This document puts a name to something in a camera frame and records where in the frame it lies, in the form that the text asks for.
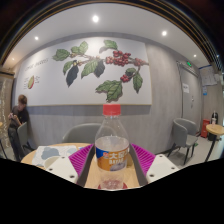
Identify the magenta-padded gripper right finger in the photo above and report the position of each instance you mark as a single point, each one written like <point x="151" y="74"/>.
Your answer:
<point x="161" y="168"/>

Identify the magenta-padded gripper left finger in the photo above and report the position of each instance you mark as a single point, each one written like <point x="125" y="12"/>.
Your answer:
<point x="63" y="168"/>

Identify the clear red-capped drink bottle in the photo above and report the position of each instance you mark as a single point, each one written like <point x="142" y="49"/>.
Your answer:
<point x="111" y="150"/>

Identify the white and blue paper sheet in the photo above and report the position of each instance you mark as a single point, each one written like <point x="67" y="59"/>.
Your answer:
<point x="50" y="151"/>

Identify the red fire extinguisher cabinet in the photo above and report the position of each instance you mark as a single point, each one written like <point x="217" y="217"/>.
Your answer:
<point x="205" y="128"/>

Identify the grey door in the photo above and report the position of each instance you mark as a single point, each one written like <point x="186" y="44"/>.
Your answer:
<point x="190" y="110"/>

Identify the small round wooden table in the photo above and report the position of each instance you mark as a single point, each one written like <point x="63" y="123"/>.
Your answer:
<point x="215" y="129"/>

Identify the person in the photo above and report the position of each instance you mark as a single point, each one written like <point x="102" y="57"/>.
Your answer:
<point x="20" y="116"/>

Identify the white paper door notice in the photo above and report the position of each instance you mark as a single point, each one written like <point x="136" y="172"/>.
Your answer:
<point x="186" y="88"/>

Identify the white notice board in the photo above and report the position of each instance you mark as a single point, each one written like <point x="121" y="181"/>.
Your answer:
<point x="209" y="76"/>

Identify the green exit sign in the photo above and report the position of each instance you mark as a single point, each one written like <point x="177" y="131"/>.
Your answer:
<point x="188" y="63"/>

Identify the round ceiling lights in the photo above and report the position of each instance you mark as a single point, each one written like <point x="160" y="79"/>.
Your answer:
<point x="95" y="18"/>

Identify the coffee plant wall mural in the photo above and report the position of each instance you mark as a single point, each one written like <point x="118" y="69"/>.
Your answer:
<point x="60" y="90"/>

